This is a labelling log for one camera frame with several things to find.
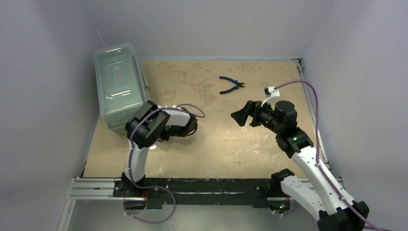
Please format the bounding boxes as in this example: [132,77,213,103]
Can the right side aluminium rail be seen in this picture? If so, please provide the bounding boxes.
[292,58,331,170]

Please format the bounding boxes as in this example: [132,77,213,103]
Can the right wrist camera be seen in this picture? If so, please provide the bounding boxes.
[261,86,281,107]

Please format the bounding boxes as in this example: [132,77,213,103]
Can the blue handled pliers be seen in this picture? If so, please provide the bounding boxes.
[219,76,246,95]

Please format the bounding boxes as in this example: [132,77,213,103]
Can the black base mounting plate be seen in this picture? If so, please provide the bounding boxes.
[113,176,287,209]

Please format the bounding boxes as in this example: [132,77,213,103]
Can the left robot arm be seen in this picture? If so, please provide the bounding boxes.
[121,101,205,197]

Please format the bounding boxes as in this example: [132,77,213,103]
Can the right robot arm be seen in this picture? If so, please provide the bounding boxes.
[230,101,370,231]

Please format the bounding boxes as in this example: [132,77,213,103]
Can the translucent plastic storage box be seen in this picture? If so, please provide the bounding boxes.
[94,42,151,135]

